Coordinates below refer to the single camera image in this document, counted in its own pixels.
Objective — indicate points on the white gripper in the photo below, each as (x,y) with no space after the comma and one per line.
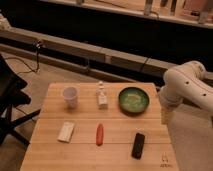
(166,115)

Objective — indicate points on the green ceramic bowl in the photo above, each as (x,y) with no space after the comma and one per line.
(133,100)

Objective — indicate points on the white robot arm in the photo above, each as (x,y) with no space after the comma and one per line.
(184,82)

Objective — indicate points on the black remote control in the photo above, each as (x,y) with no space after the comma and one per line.
(138,146)

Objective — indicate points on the white small bottle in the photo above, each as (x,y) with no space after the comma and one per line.
(102,96)

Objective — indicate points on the red marker pen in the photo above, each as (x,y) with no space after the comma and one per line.
(99,135)

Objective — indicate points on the white plastic cup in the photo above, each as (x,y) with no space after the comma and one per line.
(70,96)

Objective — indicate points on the white rectangular block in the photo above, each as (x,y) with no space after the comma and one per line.
(66,132)

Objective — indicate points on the black office chair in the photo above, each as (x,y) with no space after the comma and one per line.
(11,95)

